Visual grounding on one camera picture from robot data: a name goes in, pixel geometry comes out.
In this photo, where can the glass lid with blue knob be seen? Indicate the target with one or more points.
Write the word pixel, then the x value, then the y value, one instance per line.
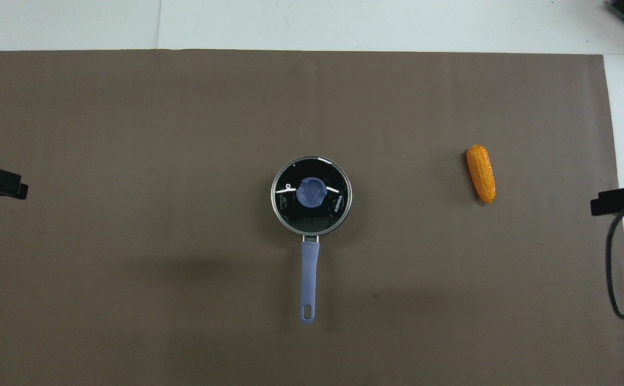
pixel 312 193

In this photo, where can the yellow toy corn cob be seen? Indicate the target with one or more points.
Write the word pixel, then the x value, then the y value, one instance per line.
pixel 481 172

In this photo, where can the brown table mat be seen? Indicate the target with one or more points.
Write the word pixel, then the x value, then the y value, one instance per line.
pixel 130 134

